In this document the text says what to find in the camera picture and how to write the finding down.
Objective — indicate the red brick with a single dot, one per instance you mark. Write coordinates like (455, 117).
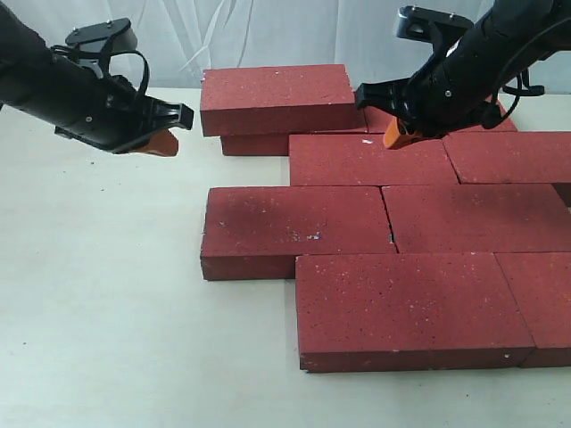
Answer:
(277, 100)
(258, 232)
(359, 159)
(510, 157)

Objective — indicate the front left base brick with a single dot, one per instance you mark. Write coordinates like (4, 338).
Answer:
(405, 312)

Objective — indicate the hidden centre base brick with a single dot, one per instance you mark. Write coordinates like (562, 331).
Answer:
(477, 218)

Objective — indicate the back right base brick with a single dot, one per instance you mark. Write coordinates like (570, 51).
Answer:
(378, 121)

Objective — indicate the pale blue backdrop cloth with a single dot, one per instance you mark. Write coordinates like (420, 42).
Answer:
(181, 39)

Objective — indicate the front right base brick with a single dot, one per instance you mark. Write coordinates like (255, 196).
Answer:
(540, 284)

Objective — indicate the red brick top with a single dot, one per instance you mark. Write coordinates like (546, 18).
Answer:
(277, 100)

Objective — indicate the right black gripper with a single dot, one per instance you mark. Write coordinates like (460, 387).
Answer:
(458, 87)

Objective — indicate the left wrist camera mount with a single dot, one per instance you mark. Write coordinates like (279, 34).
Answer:
(93, 46)

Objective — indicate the back left base brick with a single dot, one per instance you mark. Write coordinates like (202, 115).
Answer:
(256, 145)

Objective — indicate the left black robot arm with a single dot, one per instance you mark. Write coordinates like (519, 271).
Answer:
(22, 45)

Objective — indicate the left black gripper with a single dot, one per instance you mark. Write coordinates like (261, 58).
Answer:
(99, 112)

